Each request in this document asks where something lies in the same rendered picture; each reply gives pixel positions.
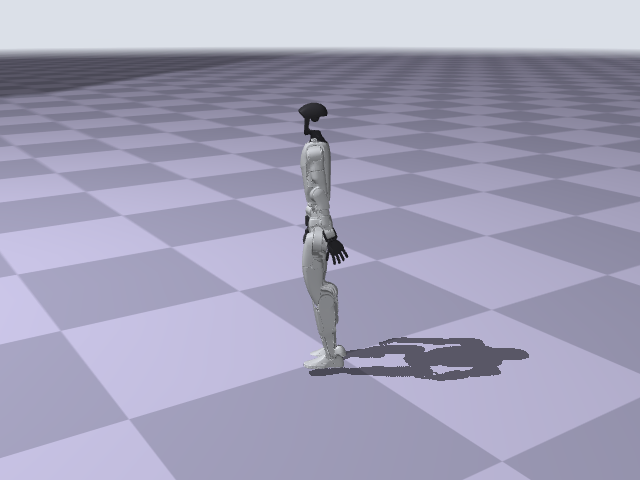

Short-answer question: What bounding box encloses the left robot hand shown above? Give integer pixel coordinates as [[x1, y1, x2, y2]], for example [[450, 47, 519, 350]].
[[323, 227, 348, 265]]

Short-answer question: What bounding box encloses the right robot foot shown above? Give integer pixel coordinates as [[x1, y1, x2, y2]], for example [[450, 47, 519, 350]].
[[310, 345, 346, 357]]

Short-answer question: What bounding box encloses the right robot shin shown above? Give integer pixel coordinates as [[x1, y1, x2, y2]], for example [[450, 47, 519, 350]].
[[334, 297, 339, 348]]

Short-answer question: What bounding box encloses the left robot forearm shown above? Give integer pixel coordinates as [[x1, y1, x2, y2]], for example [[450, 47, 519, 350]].
[[313, 189, 335, 239]]

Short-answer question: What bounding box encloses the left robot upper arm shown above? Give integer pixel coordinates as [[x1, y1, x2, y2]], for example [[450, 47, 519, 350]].
[[306, 146, 327, 202]]

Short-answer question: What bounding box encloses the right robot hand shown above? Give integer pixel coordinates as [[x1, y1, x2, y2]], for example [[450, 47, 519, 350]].
[[303, 215, 310, 243]]

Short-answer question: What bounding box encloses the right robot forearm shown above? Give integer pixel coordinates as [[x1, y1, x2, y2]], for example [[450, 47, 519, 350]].
[[305, 202, 316, 218]]

